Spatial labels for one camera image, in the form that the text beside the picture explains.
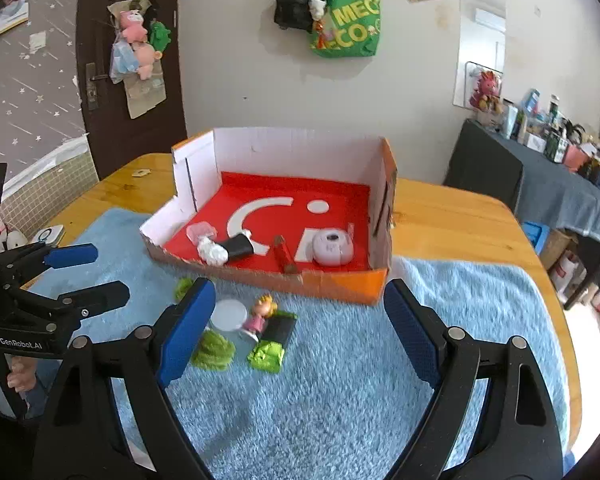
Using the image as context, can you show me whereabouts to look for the clear plastic box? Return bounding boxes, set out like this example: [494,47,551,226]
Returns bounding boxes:
[186,221,218,247]

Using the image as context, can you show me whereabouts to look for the plush toys on door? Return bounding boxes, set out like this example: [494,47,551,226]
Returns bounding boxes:
[107,0,166,120]

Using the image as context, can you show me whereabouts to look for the blue fluffy blanket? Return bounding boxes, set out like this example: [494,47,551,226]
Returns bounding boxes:
[27,207,571,480]

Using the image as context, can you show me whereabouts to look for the white plush toy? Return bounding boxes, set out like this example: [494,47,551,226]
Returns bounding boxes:
[0,212,28,256]

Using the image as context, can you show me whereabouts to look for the black tube with white tissue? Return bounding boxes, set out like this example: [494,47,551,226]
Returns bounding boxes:
[196,230,255,267]

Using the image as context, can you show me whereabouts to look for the pink pig plush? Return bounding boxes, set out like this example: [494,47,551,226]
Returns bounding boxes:
[119,9,148,42]

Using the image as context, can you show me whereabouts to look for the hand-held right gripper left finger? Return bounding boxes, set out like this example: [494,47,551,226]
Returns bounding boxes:
[32,276,217,480]

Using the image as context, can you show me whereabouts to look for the pink round device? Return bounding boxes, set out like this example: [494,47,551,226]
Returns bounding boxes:
[311,227,356,267]

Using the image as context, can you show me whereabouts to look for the clutter of bottles and boxes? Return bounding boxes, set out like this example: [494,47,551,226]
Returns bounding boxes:
[500,89,600,191]

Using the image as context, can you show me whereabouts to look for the blonde figurine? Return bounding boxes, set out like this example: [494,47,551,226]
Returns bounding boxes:
[241,295,280,345]

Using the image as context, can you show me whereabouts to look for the red stick with brown ends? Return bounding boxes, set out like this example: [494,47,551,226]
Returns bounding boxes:
[272,235,298,276]

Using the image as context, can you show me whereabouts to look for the pale pink plush toy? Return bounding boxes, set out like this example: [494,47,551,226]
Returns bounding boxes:
[131,41,162,81]

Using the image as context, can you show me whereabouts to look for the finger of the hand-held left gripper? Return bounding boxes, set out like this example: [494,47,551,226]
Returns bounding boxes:
[0,242,99,291]
[7,281,131,341]

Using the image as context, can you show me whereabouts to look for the pink rabbit plush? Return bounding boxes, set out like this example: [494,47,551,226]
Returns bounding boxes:
[467,69,506,113]

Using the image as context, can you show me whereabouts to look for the blue plastic box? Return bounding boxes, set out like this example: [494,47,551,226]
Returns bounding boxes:
[521,220,551,248]

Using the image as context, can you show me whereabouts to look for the white round jar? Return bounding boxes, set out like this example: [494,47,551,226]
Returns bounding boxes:
[207,299,248,333]

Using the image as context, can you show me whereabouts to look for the black packet with green foil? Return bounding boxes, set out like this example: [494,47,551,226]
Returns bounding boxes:
[246,310,298,373]

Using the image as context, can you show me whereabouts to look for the orange cardboard box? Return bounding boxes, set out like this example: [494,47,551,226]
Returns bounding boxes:
[139,126,398,307]

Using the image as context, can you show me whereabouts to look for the white charger device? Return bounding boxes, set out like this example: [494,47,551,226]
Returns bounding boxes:
[30,225,66,247]

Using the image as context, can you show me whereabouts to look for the metal door handle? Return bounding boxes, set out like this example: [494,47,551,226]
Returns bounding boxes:
[84,62,111,109]

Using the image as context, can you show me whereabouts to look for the green plush toy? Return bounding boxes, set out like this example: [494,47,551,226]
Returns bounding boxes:
[148,20,173,53]

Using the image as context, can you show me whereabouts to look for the dark brown door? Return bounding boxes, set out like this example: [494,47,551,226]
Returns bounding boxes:
[76,0,188,181]

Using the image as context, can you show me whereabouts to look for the wall mirror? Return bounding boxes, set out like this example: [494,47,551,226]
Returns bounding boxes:
[452,0,508,111]

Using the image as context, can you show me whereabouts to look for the clear plastic bag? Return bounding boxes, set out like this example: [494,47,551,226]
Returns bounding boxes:
[109,40,138,83]

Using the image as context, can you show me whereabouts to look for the green fuzzy ball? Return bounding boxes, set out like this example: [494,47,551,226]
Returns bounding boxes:
[190,330,236,372]
[174,277,196,306]

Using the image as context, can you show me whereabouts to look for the side table with grey cloth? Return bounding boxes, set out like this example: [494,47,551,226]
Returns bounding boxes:
[442,119,600,311]

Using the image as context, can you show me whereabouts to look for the person's left hand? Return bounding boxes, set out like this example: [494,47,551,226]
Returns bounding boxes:
[5,359,41,401]

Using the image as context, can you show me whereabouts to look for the green tote bag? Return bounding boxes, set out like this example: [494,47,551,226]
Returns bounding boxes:
[309,0,383,59]

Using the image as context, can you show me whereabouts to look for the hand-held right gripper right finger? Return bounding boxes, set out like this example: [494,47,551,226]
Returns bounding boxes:
[384,278,566,480]

